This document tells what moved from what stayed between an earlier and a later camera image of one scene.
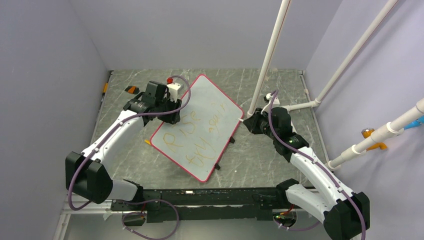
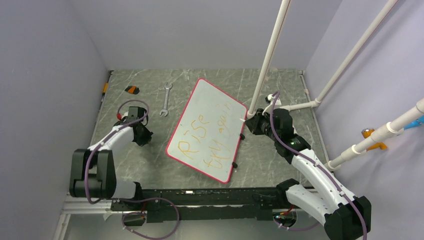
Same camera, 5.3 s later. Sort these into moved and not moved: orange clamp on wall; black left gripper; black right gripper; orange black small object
Moved: black left gripper
Not moved: black right gripper; orange black small object; orange clamp on wall
